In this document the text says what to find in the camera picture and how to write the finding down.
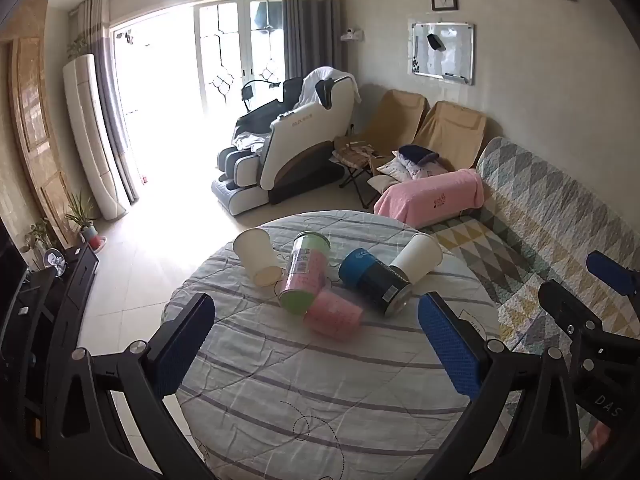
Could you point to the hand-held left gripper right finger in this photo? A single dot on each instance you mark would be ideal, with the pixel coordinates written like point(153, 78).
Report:
point(447, 345)

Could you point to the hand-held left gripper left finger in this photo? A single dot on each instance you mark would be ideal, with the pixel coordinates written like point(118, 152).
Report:
point(176, 347)

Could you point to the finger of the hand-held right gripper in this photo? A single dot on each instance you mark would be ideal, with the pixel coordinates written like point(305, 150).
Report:
point(612, 272)
point(565, 305)

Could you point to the person's right forearm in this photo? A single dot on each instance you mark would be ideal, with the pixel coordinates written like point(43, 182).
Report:
point(602, 437)

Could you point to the white paper cup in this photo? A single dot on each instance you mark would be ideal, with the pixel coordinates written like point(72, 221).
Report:
point(417, 257)
point(257, 255)

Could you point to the blue black cup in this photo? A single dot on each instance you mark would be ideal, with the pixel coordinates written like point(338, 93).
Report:
point(372, 280)

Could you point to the pink plastic cup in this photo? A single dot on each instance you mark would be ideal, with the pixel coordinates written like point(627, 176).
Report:
point(334, 312)

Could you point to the green pink labelled cup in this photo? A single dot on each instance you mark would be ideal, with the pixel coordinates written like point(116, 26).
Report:
point(304, 275)

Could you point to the sofa with triangle-patterned cover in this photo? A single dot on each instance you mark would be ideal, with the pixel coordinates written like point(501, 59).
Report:
point(535, 220)

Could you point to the black television cabinet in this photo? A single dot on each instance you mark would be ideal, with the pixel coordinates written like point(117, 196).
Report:
point(45, 310)

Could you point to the round table with striped cloth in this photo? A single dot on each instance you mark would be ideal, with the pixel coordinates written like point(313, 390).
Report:
point(310, 390)

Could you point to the round photo ornament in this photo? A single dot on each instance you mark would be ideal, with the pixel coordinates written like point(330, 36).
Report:
point(56, 262)

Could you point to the pink towel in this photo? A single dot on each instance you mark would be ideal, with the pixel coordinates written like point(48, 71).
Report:
point(425, 197)

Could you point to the potted plant in grey pot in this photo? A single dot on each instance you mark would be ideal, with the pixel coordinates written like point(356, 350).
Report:
point(85, 217)

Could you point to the black television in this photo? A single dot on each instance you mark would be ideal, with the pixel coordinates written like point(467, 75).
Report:
point(11, 280)

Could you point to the potted plant on cabinet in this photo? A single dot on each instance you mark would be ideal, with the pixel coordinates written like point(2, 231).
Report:
point(37, 235)

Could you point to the white patterned pillow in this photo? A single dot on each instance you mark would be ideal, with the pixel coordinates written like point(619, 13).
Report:
point(402, 167)

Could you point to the dark blue garment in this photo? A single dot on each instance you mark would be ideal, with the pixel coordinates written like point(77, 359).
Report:
point(417, 152)

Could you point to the beige folding chair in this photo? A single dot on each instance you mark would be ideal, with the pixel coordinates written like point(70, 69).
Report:
point(452, 132)
point(395, 115)

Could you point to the folding stool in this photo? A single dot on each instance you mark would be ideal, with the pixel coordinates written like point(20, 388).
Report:
point(352, 160)

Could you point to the white standing air conditioner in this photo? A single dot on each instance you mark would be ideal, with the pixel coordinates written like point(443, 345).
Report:
point(95, 135)

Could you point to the white massage chair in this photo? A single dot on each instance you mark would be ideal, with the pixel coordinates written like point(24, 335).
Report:
point(295, 145)

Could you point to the white cloth on chair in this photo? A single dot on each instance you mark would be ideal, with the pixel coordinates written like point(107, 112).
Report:
point(320, 82)

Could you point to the wooden wall panel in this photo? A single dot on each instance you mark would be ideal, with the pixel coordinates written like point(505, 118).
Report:
point(30, 130)

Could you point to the wall whiteboard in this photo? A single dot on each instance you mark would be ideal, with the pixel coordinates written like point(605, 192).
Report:
point(442, 52)

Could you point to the white wall shelf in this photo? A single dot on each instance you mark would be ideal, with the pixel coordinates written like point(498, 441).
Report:
point(351, 35)

